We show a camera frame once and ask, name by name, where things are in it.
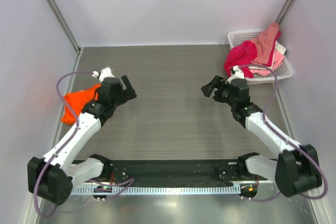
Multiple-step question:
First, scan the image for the light pink t shirt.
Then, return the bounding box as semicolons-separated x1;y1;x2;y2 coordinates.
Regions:
249;50;285;77

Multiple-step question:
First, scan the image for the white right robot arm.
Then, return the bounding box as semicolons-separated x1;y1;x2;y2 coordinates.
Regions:
201;76;323;197

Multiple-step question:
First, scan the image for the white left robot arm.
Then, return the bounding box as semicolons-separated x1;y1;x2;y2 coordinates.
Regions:
27;74;137;206

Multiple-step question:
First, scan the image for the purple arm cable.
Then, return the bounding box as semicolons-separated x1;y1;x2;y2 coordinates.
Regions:
230;63;329;203
33;70;134;218

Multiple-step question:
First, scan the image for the magenta t shirt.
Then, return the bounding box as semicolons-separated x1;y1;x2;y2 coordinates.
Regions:
224;41;257;77

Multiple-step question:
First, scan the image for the white slotted cable duct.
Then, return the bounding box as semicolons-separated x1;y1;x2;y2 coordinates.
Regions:
71;184;241;196

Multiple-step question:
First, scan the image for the orange t shirt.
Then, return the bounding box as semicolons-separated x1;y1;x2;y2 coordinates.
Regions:
61;83;101;125

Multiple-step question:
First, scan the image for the left aluminium corner post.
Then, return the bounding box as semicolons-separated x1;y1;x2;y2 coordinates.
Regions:
46;0;81;55

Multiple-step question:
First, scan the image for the white folded t shirt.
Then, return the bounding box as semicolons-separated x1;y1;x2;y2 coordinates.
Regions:
275;40;287;55

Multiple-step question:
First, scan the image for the salmon pink t shirt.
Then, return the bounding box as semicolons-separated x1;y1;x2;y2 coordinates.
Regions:
250;23;281;67

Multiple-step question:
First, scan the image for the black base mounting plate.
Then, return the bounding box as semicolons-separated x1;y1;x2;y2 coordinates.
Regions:
80;159;269;188

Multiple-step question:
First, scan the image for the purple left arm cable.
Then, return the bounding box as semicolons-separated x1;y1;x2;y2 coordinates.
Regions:
33;70;134;218

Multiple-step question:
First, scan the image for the white perforated plastic basket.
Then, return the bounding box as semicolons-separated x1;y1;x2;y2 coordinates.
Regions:
227;28;293;84

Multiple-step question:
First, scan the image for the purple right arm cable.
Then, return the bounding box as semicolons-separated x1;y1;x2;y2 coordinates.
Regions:
230;63;329;203

